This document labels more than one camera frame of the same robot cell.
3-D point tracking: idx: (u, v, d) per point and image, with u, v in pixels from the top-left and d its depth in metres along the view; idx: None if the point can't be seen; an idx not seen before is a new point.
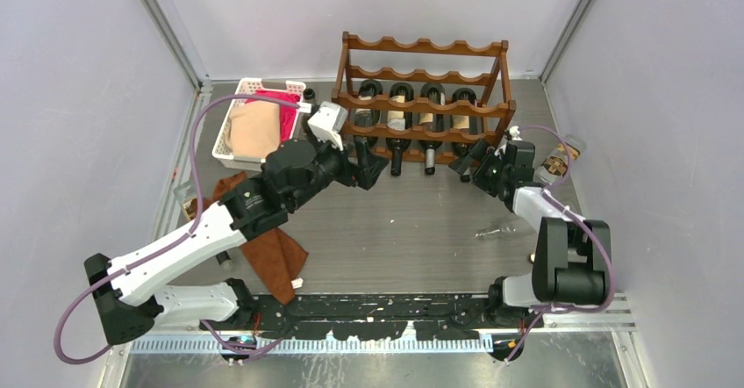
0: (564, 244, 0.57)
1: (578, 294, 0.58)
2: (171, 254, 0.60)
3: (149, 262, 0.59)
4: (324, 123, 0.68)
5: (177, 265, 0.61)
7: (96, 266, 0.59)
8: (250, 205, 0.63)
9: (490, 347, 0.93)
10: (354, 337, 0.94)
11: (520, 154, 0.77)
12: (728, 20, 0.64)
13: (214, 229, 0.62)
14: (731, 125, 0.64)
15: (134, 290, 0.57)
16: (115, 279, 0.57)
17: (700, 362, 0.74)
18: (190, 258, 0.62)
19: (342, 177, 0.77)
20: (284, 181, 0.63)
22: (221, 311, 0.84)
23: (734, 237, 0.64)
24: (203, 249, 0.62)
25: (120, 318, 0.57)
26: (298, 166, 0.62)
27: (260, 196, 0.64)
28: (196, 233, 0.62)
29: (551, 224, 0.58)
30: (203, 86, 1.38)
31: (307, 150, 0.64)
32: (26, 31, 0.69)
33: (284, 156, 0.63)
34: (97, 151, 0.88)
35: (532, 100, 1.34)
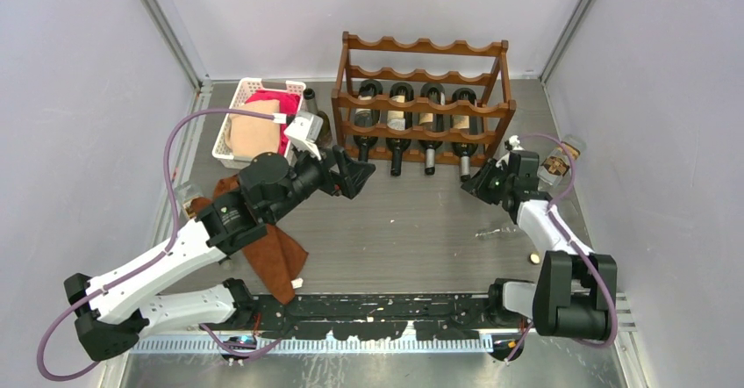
0: (567, 282, 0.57)
1: (578, 329, 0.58)
2: (149, 274, 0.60)
3: (127, 282, 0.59)
4: (297, 133, 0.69)
5: (155, 283, 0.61)
7: (76, 285, 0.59)
8: (226, 220, 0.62)
9: (490, 347, 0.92)
10: (354, 337, 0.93)
11: (525, 163, 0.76)
12: (728, 19, 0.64)
13: (190, 247, 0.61)
14: (731, 125, 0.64)
15: (112, 311, 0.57)
16: (92, 299, 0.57)
17: (700, 362, 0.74)
18: (168, 276, 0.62)
19: (325, 187, 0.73)
20: (259, 195, 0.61)
22: (218, 314, 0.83)
23: (734, 237, 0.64)
24: (179, 267, 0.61)
25: (100, 337, 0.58)
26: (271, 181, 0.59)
27: (237, 210, 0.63)
28: (172, 252, 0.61)
29: (554, 260, 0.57)
30: (203, 86, 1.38)
31: (281, 163, 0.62)
32: (26, 32, 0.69)
33: (258, 170, 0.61)
34: (97, 151, 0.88)
35: (532, 100, 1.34)
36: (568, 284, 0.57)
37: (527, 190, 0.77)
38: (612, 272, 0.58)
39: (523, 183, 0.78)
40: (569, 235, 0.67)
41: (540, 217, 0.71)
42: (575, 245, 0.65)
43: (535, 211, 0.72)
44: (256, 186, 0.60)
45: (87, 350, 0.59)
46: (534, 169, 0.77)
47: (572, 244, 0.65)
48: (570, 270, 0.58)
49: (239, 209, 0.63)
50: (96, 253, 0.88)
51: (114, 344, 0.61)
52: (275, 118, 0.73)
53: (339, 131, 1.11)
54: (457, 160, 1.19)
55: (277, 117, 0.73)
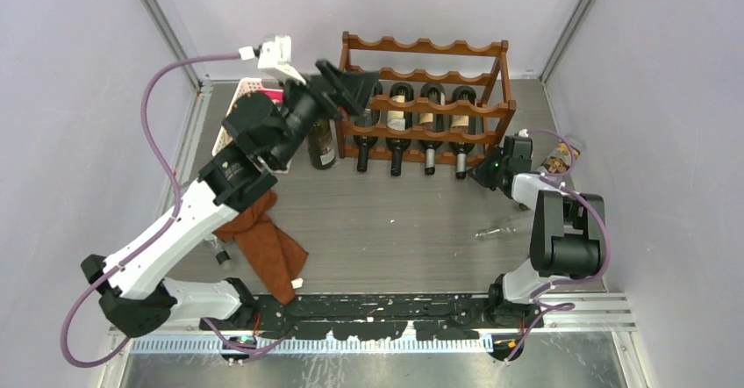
0: (558, 212, 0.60)
1: (575, 262, 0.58)
2: (161, 243, 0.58)
3: (141, 255, 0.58)
4: (270, 60, 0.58)
5: (172, 251, 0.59)
7: (92, 268, 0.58)
8: (230, 176, 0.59)
9: (490, 347, 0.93)
10: (354, 337, 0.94)
11: (518, 146, 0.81)
12: (728, 19, 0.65)
13: (198, 210, 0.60)
14: (731, 125, 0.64)
15: (134, 285, 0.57)
16: (111, 278, 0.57)
17: (700, 362, 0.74)
18: (183, 241, 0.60)
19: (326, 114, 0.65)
20: (252, 143, 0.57)
22: (225, 307, 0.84)
23: (735, 237, 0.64)
24: (191, 231, 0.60)
25: (129, 313, 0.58)
26: (256, 126, 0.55)
27: (239, 163, 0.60)
28: (180, 216, 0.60)
29: (546, 194, 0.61)
30: (203, 86, 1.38)
31: (265, 102, 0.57)
32: (27, 31, 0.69)
33: (241, 117, 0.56)
34: (97, 150, 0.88)
35: (532, 100, 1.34)
36: (561, 217, 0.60)
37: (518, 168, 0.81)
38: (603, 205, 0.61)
39: (516, 162, 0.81)
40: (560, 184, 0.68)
41: (532, 181, 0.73)
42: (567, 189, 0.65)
43: (527, 177, 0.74)
44: (244, 133, 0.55)
45: (122, 329, 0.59)
46: (528, 151, 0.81)
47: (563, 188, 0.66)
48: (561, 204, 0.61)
49: (240, 162, 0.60)
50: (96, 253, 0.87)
51: (147, 319, 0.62)
52: (240, 52, 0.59)
53: (340, 131, 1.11)
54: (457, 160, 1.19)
55: (241, 49, 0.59)
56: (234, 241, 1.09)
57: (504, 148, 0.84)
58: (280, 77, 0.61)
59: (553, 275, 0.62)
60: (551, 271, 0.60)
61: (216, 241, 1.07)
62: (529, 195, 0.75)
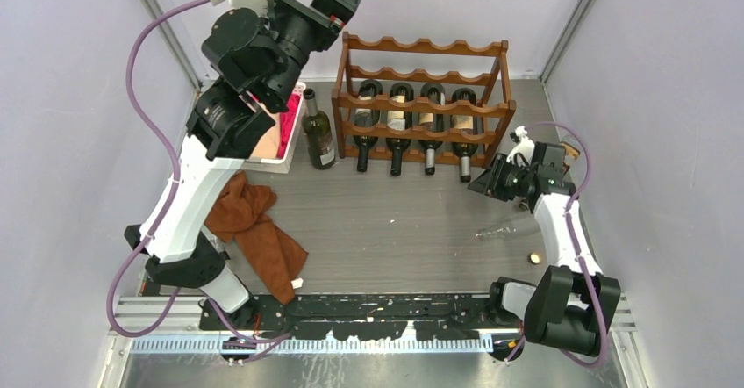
0: (562, 298, 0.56)
1: (566, 344, 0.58)
2: (176, 207, 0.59)
3: (163, 221, 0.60)
4: None
5: (190, 212, 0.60)
7: (132, 237, 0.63)
8: (216, 121, 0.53)
9: (490, 347, 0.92)
10: (354, 337, 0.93)
11: (550, 152, 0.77)
12: (728, 19, 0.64)
13: (196, 168, 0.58)
14: (731, 125, 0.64)
15: (168, 250, 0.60)
16: (150, 246, 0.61)
17: (700, 362, 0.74)
18: (198, 202, 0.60)
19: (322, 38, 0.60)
20: (239, 73, 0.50)
22: (234, 299, 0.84)
23: (734, 237, 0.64)
24: (197, 191, 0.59)
25: (173, 275, 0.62)
26: (240, 47, 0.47)
27: (222, 106, 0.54)
28: (184, 178, 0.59)
29: (555, 274, 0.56)
30: (203, 86, 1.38)
31: (250, 19, 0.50)
32: (26, 32, 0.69)
33: (222, 40, 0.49)
34: (97, 151, 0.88)
35: (532, 100, 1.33)
36: (566, 301, 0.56)
37: (549, 176, 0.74)
38: (617, 299, 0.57)
39: (547, 168, 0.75)
40: (581, 250, 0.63)
41: (556, 220, 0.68)
42: (583, 261, 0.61)
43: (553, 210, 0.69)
44: (228, 59, 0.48)
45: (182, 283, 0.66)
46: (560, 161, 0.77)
47: (581, 259, 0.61)
48: (570, 289, 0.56)
49: (224, 104, 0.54)
50: (96, 253, 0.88)
51: (201, 272, 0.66)
52: None
53: (339, 131, 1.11)
54: (457, 160, 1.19)
55: None
56: (234, 241, 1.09)
57: (534, 156, 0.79)
58: None
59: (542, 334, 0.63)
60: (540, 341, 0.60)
61: (216, 241, 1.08)
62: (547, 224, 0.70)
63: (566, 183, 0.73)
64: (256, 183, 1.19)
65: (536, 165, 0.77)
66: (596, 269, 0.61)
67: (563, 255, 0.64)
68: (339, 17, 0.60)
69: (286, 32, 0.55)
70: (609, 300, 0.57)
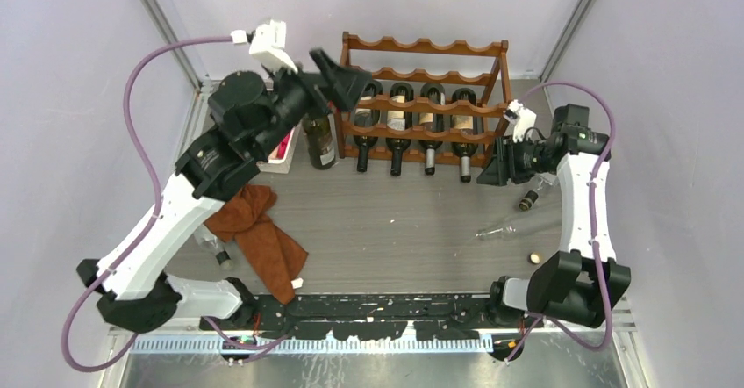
0: (566, 283, 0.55)
1: (567, 317, 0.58)
2: (148, 242, 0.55)
3: (130, 256, 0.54)
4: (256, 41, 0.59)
5: (164, 244, 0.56)
7: (85, 271, 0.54)
8: (206, 164, 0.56)
9: (490, 347, 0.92)
10: (354, 337, 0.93)
11: (574, 112, 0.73)
12: (728, 19, 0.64)
13: (179, 205, 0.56)
14: (730, 125, 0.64)
15: (131, 285, 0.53)
16: (105, 282, 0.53)
17: (700, 362, 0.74)
18: (170, 241, 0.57)
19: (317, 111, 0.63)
20: (238, 125, 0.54)
22: (226, 306, 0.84)
23: (734, 238, 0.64)
24: (178, 222, 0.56)
25: (128, 313, 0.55)
26: (246, 104, 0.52)
27: (216, 151, 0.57)
28: (162, 214, 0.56)
29: (562, 259, 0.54)
30: (203, 86, 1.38)
31: (255, 81, 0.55)
32: (27, 32, 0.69)
33: (229, 95, 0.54)
34: (97, 152, 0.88)
35: (532, 100, 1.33)
36: (568, 284, 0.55)
37: (576, 130, 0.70)
38: (625, 286, 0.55)
39: (572, 126, 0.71)
40: (597, 233, 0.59)
41: (577, 188, 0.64)
42: (597, 244, 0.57)
43: (575, 176, 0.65)
44: (232, 113, 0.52)
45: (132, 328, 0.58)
46: (584, 121, 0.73)
47: (594, 242, 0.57)
48: (575, 275, 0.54)
49: (218, 149, 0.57)
50: (96, 253, 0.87)
51: (153, 315, 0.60)
52: (233, 36, 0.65)
53: (340, 131, 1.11)
54: (457, 161, 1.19)
55: (235, 35, 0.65)
56: (234, 241, 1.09)
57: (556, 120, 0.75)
58: (272, 62, 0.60)
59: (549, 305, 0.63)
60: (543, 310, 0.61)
61: (216, 241, 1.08)
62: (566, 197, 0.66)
63: (595, 134, 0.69)
64: (256, 183, 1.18)
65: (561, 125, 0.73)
66: (609, 255, 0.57)
67: (576, 233, 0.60)
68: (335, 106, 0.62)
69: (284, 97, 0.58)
70: (618, 284, 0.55)
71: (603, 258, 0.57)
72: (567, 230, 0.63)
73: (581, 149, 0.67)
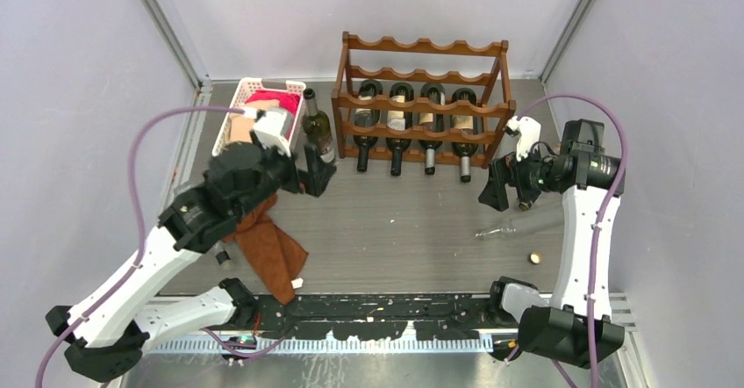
0: (554, 335, 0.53)
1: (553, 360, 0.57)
2: (125, 292, 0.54)
3: (104, 305, 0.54)
4: (264, 125, 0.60)
5: (139, 295, 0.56)
7: (56, 319, 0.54)
8: (189, 219, 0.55)
9: (490, 347, 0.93)
10: (354, 337, 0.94)
11: (584, 129, 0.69)
12: (728, 18, 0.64)
13: (160, 257, 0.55)
14: (730, 125, 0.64)
15: (101, 334, 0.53)
16: (76, 329, 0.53)
17: (700, 362, 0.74)
18: (150, 289, 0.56)
19: (289, 186, 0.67)
20: (231, 186, 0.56)
22: (219, 315, 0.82)
23: (735, 237, 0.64)
24: (156, 276, 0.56)
25: (96, 362, 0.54)
26: (245, 168, 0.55)
27: (199, 207, 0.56)
28: (142, 265, 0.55)
29: (555, 314, 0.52)
30: (203, 86, 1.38)
31: (253, 151, 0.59)
32: (27, 32, 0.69)
33: (229, 159, 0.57)
34: (97, 151, 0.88)
35: (532, 100, 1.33)
36: (556, 336, 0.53)
37: (586, 152, 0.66)
38: (618, 344, 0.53)
39: (582, 147, 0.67)
40: (593, 289, 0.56)
41: (581, 228, 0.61)
42: (591, 301, 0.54)
43: (579, 217, 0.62)
44: (230, 175, 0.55)
45: (93, 376, 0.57)
46: (596, 138, 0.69)
47: (590, 300, 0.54)
48: (568, 330, 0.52)
49: (201, 205, 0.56)
50: (96, 253, 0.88)
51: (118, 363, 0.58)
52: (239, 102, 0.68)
53: (340, 131, 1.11)
54: (457, 160, 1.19)
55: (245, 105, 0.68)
56: (234, 241, 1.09)
57: (567, 137, 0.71)
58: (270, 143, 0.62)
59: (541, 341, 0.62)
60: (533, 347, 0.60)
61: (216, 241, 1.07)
62: (569, 226, 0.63)
63: (608, 161, 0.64)
64: None
65: (571, 144, 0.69)
66: (604, 313, 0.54)
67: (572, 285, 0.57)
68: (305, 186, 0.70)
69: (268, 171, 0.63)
70: (609, 344, 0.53)
71: (597, 314, 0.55)
72: (562, 274, 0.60)
73: (590, 178, 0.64)
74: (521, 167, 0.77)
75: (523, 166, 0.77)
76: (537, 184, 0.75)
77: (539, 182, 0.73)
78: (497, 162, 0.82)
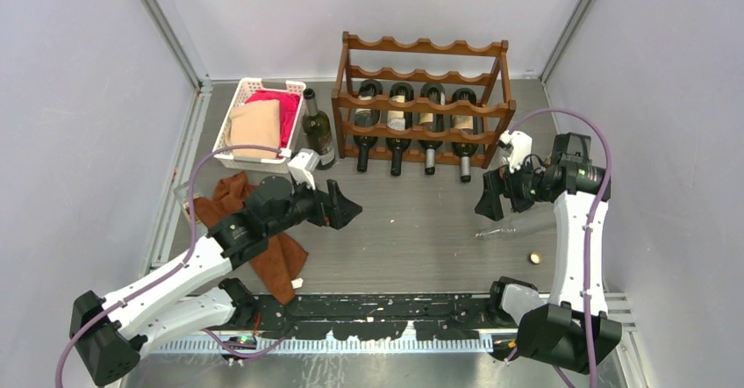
0: (554, 335, 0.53)
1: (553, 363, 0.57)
2: (168, 284, 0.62)
3: (146, 294, 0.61)
4: (296, 161, 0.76)
5: (175, 292, 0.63)
7: (90, 302, 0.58)
8: (233, 237, 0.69)
9: (490, 347, 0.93)
10: (354, 337, 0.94)
11: (573, 142, 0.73)
12: (728, 18, 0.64)
13: (206, 261, 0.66)
14: (731, 124, 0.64)
15: (135, 321, 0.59)
16: (111, 313, 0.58)
17: (700, 362, 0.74)
18: (185, 289, 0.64)
19: (314, 218, 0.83)
20: (267, 211, 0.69)
22: (219, 315, 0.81)
23: (735, 237, 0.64)
24: (197, 276, 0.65)
25: (117, 352, 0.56)
26: (280, 198, 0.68)
27: (243, 227, 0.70)
28: (188, 264, 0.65)
29: (553, 312, 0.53)
30: (203, 86, 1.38)
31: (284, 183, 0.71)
32: (27, 32, 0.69)
33: (266, 190, 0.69)
34: (97, 151, 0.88)
35: (532, 100, 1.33)
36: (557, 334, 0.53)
37: (575, 161, 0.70)
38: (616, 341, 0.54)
39: (571, 157, 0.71)
40: (589, 285, 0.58)
41: (573, 230, 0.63)
42: (588, 298, 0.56)
43: (571, 218, 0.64)
44: (267, 203, 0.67)
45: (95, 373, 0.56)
46: (583, 151, 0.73)
47: (585, 297, 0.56)
48: (566, 328, 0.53)
49: (245, 226, 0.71)
50: (96, 253, 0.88)
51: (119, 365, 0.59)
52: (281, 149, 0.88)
53: (339, 131, 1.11)
54: (457, 160, 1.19)
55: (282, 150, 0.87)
56: None
57: (555, 148, 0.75)
58: (299, 176, 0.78)
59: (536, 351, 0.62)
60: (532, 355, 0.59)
61: None
62: (561, 229, 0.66)
63: (594, 170, 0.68)
64: (256, 183, 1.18)
65: (561, 156, 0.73)
66: (601, 310, 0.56)
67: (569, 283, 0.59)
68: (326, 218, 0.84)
69: (296, 203, 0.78)
70: (607, 341, 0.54)
71: (593, 312, 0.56)
72: (558, 275, 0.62)
73: (578, 185, 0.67)
74: (515, 177, 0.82)
75: (517, 177, 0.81)
76: (529, 195, 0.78)
77: (532, 193, 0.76)
78: (490, 174, 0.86)
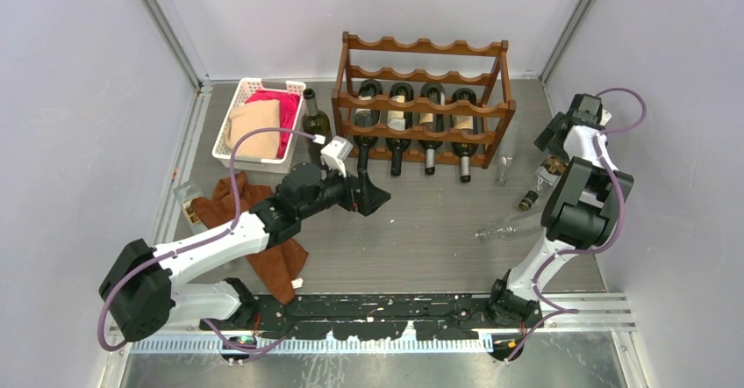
0: (581, 182, 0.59)
1: (578, 228, 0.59)
2: (214, 246, 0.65)
3: (195, 249, 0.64)
4: (330, 148, 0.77)
5: (217, 256, 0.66)
7: (140, 249, 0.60)
8: (271, 219, 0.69)
9: (490, 347, 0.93)
10: (354, 337, 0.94)
11: (586, 101, 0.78)
12: (727, 19, 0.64)
13: (250, 230, 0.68)
14: (731, 125, 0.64)
15: (180, 274, 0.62)
16: (162, 262, 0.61)
17: (701, 362, 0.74)
18: (228, 251, 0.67)
19: (344, 202, 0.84)
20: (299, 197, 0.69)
22: (224, 308, 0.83)
23: (735, 238, 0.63)
24: (240, 246, 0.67)
25: (158, 302, 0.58)
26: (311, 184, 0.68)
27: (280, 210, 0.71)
28: (234, 231, 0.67)
29: (576, 161, 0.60)
30: (203, 86, 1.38)
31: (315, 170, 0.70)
32: (26, 32, 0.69)
33: (296, 176, 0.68)
34: (97, 152, 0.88)
35: (532, 100, 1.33)
36: (581, 184, 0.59)
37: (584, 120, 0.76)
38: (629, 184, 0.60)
39: (583, 116, 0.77)
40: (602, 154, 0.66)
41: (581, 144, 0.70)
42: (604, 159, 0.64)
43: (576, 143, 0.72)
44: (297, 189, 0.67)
45: (132, 324, 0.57)
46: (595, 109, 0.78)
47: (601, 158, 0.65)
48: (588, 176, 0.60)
49: (281, 209, 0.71)
50: (96, 254, 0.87)
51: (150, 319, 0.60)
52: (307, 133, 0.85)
53: (340, 131, 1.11)
54: (458, 160, 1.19)
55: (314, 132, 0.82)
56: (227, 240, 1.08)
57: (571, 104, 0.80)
58: (332, 162, 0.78)
59: (555, 238, 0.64)
60: (554, 230, 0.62)
61: None
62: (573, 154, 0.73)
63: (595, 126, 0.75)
64: (256, 183, 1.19)
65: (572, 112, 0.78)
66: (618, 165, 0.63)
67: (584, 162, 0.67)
68: (357, 203, 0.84)
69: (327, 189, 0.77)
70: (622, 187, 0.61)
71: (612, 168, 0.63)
72: None
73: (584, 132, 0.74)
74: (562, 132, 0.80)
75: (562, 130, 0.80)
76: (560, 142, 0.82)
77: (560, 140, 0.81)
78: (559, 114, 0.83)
